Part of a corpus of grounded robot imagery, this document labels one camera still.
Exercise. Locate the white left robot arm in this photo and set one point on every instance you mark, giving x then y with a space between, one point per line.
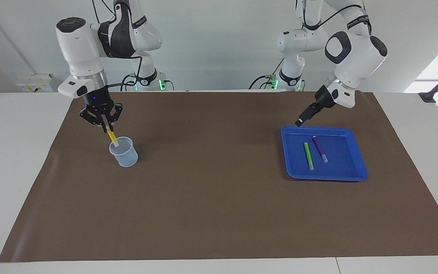
356 57

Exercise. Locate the purple marker pen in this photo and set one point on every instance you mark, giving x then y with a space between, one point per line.
319 148

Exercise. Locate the green marker pen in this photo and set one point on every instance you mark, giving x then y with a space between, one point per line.
308 155

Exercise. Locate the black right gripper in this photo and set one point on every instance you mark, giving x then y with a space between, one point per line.
96 101

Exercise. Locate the blue plastic tray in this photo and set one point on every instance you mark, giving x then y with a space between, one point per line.
337 171

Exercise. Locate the white wall outlet box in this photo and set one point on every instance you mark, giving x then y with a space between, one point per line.
34 83

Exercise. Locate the clear plastic cup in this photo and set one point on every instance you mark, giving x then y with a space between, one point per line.
127 158

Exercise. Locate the yellow marker pen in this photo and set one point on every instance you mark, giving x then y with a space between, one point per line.
113 139

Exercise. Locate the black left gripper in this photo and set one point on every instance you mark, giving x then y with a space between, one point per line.
323 99

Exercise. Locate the brown table mat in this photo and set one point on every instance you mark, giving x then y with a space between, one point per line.
219 190

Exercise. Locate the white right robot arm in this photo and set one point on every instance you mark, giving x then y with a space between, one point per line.
78 42

